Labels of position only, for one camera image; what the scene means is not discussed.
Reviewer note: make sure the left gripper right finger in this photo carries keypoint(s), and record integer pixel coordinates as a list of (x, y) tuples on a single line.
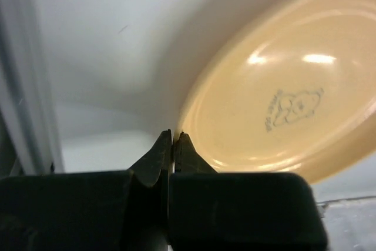
[(239, 211)]

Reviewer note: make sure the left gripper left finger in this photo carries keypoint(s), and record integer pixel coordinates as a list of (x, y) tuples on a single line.
[(109, 210)]

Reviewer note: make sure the orange plate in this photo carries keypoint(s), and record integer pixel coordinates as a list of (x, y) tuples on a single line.
[(294, 92)]

